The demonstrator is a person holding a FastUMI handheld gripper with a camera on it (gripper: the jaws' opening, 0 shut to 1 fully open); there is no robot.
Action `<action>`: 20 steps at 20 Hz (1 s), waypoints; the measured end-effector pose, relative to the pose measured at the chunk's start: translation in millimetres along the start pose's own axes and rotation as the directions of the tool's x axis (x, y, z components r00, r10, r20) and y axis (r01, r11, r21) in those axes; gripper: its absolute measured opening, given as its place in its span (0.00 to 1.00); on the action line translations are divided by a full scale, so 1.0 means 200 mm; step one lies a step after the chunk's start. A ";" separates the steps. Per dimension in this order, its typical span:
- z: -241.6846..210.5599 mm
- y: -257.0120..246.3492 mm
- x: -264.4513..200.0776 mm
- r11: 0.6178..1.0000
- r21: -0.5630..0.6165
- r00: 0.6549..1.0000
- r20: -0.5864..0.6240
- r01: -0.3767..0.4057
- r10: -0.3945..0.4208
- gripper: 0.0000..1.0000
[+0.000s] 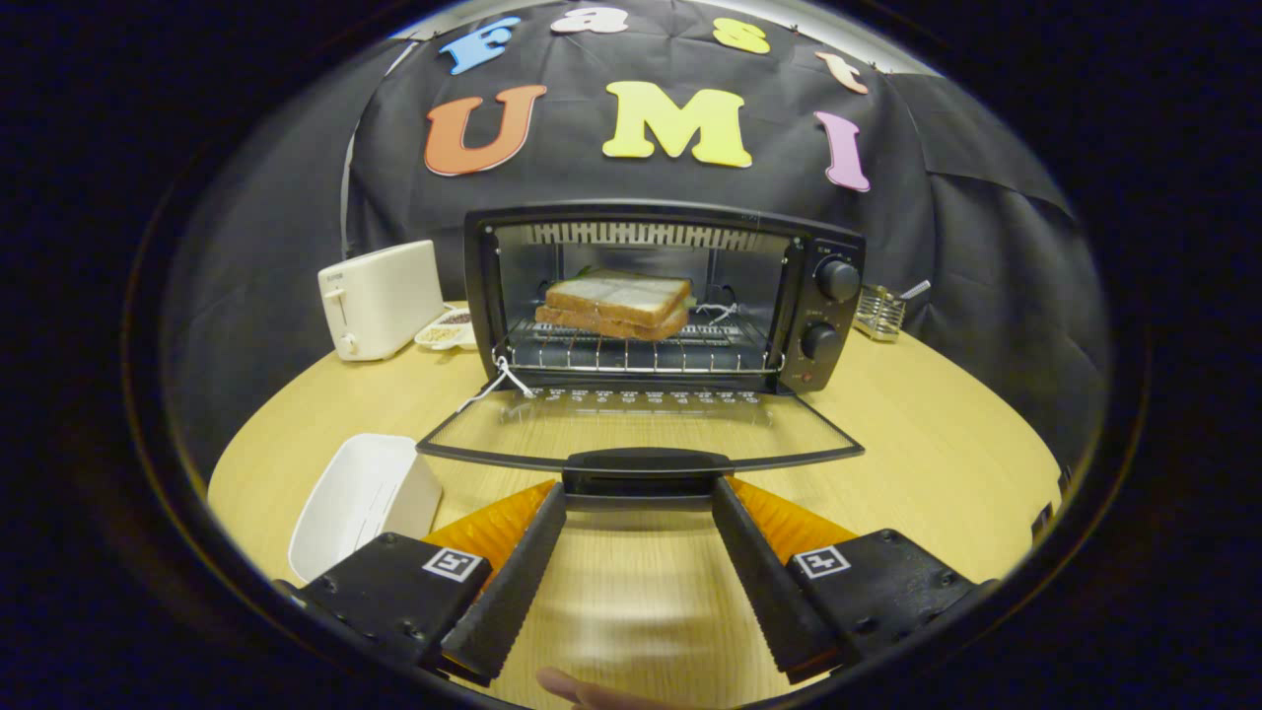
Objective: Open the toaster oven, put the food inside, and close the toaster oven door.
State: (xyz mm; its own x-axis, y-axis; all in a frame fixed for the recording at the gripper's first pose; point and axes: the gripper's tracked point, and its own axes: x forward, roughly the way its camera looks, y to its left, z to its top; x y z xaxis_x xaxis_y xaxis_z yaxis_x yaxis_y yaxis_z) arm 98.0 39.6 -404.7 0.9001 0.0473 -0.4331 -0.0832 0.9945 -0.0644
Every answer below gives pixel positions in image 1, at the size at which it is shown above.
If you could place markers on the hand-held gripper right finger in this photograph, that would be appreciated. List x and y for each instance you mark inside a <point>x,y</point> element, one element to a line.
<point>769,582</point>

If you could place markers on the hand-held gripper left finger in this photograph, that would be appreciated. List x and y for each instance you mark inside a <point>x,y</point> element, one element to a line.
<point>513,582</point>

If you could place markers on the black toaster oven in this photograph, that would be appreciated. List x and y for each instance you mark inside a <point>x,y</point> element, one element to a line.
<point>828,325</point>

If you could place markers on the toasted sandwich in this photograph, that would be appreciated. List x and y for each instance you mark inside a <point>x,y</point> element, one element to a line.
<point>616,299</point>

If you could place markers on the white pop-up toaster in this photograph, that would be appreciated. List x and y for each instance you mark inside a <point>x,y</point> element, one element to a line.
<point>380,296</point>

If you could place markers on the white plastic tray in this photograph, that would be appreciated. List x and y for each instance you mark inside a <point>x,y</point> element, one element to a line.
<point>360,493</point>

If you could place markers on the small white seed dish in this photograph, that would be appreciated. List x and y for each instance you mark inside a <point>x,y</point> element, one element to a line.
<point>444,333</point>

